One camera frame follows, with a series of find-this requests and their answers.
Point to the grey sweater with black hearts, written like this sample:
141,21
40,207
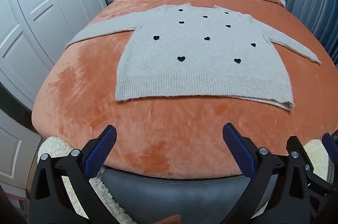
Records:
195,62

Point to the orange plush blanket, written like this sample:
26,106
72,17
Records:
169,134

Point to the grey leather bed frame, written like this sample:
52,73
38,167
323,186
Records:
179,192

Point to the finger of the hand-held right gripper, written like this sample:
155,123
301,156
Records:
320,184
330,146

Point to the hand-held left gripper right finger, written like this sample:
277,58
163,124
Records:
237,150

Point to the white fluffy rug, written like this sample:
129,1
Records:
56,146

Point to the white panel door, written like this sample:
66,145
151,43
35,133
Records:
15,150

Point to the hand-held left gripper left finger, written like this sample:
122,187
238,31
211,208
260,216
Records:
101,150

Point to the white panelled wardrobe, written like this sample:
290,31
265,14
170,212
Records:
39,15

